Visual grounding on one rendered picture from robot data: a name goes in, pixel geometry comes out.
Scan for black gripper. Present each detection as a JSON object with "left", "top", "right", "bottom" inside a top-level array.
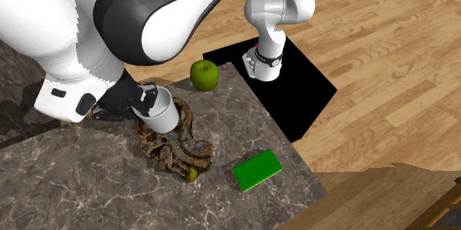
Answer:
[{"left": 91, "top": 69, "right": 160, "bottom": 122}]

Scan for white cup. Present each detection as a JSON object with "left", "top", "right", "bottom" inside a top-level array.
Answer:
[{"left": 131, "top": 85, "right": 180, "bottom": 134}]

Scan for brown rotten banana peel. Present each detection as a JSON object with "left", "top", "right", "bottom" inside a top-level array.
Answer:
[{"left": 134, "top": 97, "right": 214, "bottom": 183}]

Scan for green apple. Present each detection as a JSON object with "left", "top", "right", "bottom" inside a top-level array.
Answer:
[{"left": 189, "top": 59, "right": 220, "bottom": 92}]

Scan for green flat box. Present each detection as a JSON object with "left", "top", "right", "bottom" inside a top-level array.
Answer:
[{"left": 231, "top": 148, "right": 284, "bottom": 193}]

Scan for black robot stand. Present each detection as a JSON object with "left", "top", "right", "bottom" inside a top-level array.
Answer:
[{"left": 202, "top": 35, "right": 338, "bottom": 144}]

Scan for brown wooden furniture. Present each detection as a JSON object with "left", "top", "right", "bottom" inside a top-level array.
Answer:
[{"left": 405, "top": 176, "right": 461, "bottom": 230}]

